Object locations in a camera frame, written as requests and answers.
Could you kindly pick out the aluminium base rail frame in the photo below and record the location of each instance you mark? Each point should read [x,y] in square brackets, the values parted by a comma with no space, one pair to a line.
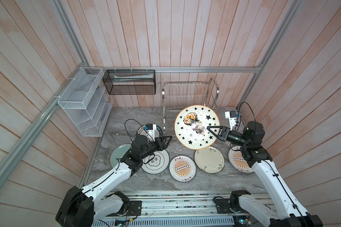
[178,209]

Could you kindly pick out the white wire mesh shelf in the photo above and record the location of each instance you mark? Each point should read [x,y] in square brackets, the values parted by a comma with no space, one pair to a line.
[86,102]

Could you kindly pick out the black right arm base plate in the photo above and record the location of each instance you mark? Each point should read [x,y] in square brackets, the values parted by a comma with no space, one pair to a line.
[223,205]

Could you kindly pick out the orange sunburst plate right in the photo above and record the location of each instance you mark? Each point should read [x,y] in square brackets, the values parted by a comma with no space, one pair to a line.
[237,161]

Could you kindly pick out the black mesh wall basket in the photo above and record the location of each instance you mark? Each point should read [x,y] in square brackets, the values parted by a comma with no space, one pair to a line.
[130,82]

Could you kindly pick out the cream plate with berry sprigs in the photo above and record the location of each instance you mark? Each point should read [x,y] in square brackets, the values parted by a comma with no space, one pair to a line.
[210,160]

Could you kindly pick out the white plate with flower outline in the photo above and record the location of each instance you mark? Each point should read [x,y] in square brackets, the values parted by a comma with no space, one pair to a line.
[156,163]

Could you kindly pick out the dark-rim lettered white plate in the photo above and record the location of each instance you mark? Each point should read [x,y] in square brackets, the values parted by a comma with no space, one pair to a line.
[158,131]

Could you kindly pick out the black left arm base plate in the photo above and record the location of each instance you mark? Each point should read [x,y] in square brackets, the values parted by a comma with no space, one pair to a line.
[130,208]

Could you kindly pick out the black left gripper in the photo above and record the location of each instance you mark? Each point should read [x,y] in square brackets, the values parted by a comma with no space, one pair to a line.
[162,145]

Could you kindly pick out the pale green plate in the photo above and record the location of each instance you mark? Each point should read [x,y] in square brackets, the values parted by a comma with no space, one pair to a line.
[118,153]

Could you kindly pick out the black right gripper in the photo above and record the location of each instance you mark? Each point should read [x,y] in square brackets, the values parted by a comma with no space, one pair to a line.
[220,137]

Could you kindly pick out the cat and stars orange-rim plate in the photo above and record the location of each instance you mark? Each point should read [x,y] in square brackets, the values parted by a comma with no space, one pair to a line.
[191,127]

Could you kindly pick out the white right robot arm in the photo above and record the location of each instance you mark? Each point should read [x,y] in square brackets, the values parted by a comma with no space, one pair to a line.
[289,211]

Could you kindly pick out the orange sunburst plate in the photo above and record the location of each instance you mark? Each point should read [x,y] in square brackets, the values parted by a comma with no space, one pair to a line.
[237,161]
[182,168]

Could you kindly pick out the stainless steel dish rack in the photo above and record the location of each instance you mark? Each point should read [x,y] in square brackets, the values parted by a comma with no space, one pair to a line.
[178,95]

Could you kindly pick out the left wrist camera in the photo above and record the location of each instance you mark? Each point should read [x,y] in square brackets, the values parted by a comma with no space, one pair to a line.
[150,131]

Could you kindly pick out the orange sunburst plate centre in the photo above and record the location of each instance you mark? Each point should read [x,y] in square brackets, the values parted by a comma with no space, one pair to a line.
[182,168]

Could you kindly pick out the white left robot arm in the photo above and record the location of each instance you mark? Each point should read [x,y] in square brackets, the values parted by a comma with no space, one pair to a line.
[83,206]

